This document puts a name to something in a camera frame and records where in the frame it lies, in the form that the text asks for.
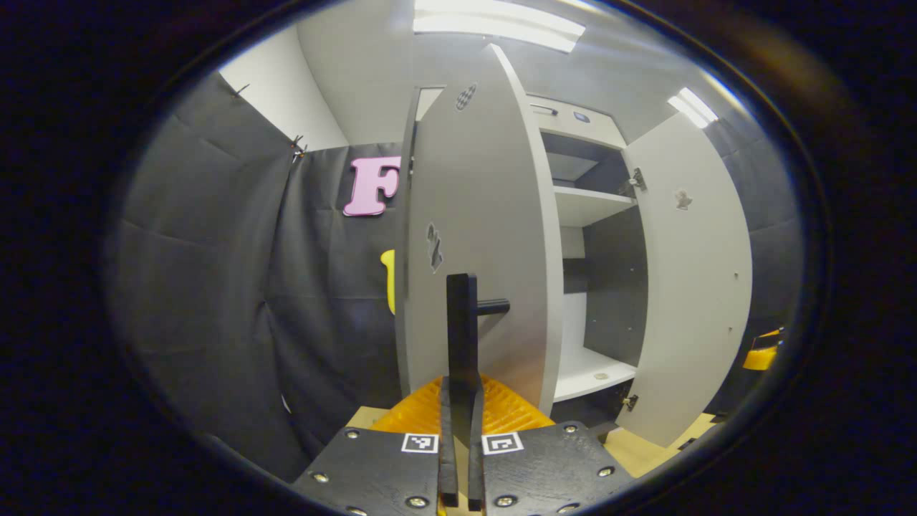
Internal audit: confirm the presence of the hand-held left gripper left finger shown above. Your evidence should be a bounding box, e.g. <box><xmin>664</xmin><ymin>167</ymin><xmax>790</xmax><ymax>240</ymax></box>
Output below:
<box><xmin>292</xmin><ymin>376</ymin><xmax>459</xmax><ymax>516</ymax></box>

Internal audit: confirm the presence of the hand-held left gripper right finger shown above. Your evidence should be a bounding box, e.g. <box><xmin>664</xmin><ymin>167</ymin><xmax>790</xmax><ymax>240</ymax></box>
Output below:
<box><xmin>469</xmin><ymin>376</ymin><xmax>635</xmax><ymax>516</ymax></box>

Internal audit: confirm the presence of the grey shoe cabinet door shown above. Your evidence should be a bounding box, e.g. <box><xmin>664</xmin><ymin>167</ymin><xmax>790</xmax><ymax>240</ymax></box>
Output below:
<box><xmin>395</xmin><ymin>43</ymin><xmax>565</xmax><ymax>416</ymax></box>
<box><xmin>620</xmin><ymin>113</ymin><xmax>753</xmax><ymax>449</ymax></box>

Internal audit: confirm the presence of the black cabinet door handle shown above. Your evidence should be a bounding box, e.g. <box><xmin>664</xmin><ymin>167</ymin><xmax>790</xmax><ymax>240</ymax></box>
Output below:
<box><xmin>446</xmin><ymin>273</ymin><xmax>511</xmax><ymax>431</ymax></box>

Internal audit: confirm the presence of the grey double-door shoe cabinet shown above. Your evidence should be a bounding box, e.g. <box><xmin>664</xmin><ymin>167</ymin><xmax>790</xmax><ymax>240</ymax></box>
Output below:
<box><xmin>401</xmin><ymin>86</ymin><xmax>649</xmax><ymax>431</ymax></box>

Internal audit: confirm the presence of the black backdrop cloth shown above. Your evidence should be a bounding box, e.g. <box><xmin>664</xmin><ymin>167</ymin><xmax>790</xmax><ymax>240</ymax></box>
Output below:
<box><xmin>706</xmin><ymin>118</ymin><xmax>803</xmax><ymax>416</ymax></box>
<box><xmin>107</xmin><ymin>72</ymin><xmax>409</xmax><ymax>481</ymax></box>

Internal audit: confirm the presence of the small ceiling light panel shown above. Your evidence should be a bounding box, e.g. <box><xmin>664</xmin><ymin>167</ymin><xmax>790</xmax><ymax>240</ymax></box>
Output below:
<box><xmin>668</xmin><ymin>87</ymin><xmax>719</xmax><ymax>130</ymax></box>

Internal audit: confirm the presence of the large ceiling light panel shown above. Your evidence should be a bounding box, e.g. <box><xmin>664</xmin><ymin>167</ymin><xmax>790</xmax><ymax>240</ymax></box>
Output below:
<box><xmin>413</xmin><ymin>0</ymin><xmax>587</xmax><ymax>53</ymax></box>

